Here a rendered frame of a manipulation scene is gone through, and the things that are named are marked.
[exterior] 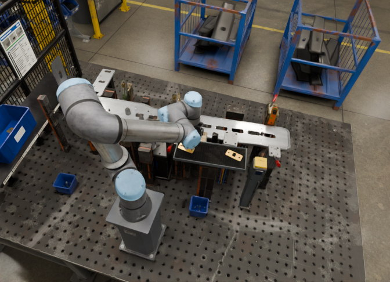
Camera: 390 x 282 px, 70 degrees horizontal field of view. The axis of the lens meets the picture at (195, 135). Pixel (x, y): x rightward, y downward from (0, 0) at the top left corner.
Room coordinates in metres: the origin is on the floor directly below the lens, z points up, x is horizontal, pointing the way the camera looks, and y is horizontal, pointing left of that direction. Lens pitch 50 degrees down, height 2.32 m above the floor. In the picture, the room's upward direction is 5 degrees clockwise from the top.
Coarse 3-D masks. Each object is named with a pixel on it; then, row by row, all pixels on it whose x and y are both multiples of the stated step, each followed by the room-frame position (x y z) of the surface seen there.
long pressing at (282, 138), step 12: (108, 108) 1.29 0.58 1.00; (120, 108) 1.30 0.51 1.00; (132, 108) 1.31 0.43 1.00; (144, 108) 1.31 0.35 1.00; (156, 108) 1.33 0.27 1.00; (204, 120) 1.25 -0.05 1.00; (216, 120) 1.26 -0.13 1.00; (228, 120) 1.27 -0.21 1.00; (264, 132) 1.19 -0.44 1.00; (276, 132) 1.20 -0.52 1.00; (288, 132) 1.21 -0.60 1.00; (252, 144) 1.08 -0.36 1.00; (264, 144) 1.08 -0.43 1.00; (276, 144) 1.10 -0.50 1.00; (288, 144) 1.11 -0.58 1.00
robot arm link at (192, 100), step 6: (186, 96) 0.87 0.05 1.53; (192, 96) 0.88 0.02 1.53; (198, 96) 0.88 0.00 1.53; (186, 102) 0.85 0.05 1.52; (192, 102) 0.85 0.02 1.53; (198, 102) 0.85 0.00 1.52; (192, 108) 0.84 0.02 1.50; (198, 108) 0.86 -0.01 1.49; (192, 114) 0.84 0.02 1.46; (198, 114) 0.86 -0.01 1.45
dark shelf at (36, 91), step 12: (48, 84) 1.44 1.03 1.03; (36, 96) 1.31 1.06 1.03; (48, 96) 1.32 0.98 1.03; (36, 108) 1.21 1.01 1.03; (36, 120) 1.10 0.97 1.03; (36, 132) 1.01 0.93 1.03; (24, 144) 0.92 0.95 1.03; (0, 168) 0.75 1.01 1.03; (12, 168) 0.76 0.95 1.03; (0, 180) 0.68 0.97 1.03
